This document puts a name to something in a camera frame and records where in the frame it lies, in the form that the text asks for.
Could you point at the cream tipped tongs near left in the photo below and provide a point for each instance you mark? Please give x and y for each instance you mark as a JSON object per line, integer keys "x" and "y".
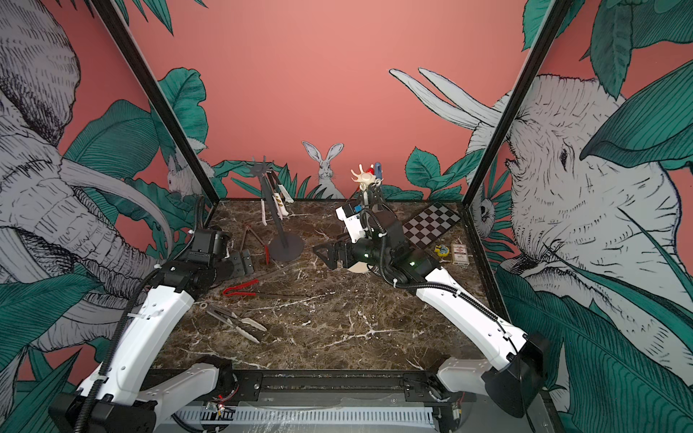
{"x": 247, "y": 328}

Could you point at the left black frame post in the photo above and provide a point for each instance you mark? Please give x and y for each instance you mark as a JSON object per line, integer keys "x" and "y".
{"x": 115, "y": 24}

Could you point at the pink tongs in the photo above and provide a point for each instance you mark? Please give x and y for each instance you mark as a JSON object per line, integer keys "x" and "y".
{"x": 269, "y": 210}

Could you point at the black enclosure frame post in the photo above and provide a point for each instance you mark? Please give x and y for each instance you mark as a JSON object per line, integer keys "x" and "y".
{"x": 551, "y": 24}

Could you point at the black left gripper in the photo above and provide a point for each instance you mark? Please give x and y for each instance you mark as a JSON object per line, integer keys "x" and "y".
{"x": 239, "y": 266}

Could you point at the black front rail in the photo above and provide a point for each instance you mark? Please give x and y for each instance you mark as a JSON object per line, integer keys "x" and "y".
{"x": 325, "y": 381}

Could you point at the yellow tree puzzle block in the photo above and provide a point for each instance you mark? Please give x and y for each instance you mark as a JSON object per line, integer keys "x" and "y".
{"x": 442, "y": 251}

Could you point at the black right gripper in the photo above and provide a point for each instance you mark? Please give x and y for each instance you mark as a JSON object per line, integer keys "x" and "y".
{"x": 348, "y": 249}

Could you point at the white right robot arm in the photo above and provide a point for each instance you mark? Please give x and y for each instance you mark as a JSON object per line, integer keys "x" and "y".
{"x": 514, "y": 369}

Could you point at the white cable duct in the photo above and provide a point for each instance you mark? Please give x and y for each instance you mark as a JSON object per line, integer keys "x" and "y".
{"x": 409, "y": 417}

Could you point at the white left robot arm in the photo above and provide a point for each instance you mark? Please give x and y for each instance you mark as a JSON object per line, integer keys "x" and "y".
{"x": 112, "y": 398}

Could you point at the black white chessboard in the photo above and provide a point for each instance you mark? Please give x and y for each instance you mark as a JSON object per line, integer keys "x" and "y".
{"x": 430, "y": 225}

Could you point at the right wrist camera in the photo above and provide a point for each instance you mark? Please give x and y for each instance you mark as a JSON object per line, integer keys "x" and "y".
{"x": 349, "y": 214}

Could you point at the grey utensil rack stand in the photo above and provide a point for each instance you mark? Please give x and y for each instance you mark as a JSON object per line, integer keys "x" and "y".
{"x": 286, "y": 247}

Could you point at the cream utensil rack stand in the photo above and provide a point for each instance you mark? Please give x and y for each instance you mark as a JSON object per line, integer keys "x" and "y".
{"x": 369, "y": 194}

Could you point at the playing card box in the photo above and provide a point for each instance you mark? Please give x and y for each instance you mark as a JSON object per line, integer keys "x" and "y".
{"x": 459, "y": 254}

